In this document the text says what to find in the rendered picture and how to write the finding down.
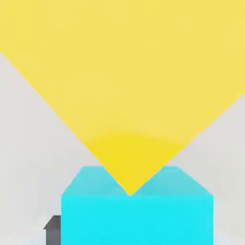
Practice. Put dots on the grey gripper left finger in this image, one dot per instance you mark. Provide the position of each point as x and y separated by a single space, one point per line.
53 233

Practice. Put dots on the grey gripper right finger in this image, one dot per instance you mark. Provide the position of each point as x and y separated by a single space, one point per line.
222 242

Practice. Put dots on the small cyan cube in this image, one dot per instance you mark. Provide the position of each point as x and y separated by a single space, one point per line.
137 220

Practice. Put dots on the large yellow box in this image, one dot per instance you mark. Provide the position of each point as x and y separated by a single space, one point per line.
122 67

